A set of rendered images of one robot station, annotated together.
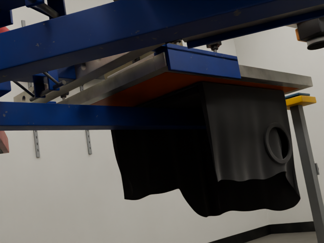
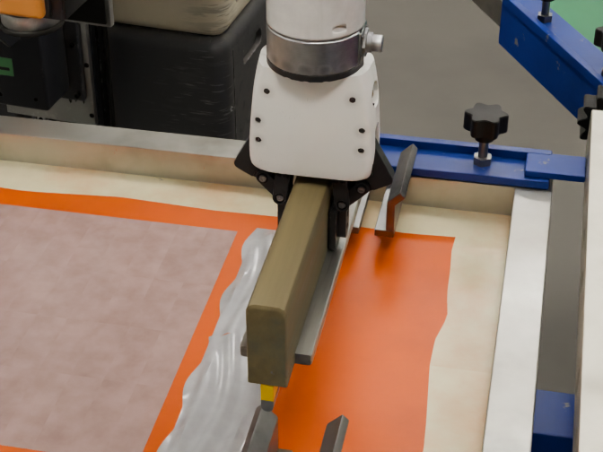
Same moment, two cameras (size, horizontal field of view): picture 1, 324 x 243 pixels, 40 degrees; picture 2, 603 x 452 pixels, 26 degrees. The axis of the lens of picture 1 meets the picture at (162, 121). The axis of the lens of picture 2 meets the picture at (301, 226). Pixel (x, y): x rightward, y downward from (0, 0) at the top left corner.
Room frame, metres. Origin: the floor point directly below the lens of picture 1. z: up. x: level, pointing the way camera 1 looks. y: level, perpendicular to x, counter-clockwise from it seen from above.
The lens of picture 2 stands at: (1.90, 0.80, 1.71)
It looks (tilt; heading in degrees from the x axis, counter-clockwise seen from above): 34 degrees down; 237
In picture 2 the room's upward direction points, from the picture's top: straight up
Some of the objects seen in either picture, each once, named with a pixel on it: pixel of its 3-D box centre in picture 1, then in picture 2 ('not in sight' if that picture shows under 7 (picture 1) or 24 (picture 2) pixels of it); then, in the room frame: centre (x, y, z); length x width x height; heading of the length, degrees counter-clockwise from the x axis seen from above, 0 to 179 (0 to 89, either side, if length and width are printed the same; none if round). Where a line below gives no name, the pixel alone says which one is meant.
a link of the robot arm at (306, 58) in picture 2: not in sight; (324, 38); (1.39, 0.05, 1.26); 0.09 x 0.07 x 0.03; 136
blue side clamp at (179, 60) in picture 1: (200, 64); (404, 175); (1.18, -0.13, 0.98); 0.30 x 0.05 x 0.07; 136
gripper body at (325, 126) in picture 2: not in sight; (314, 107); (1.40, 0.04, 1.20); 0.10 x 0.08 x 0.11; 136
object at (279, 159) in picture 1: (247, 141); not in sight; (1.45, -0.27, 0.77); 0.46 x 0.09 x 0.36; 136
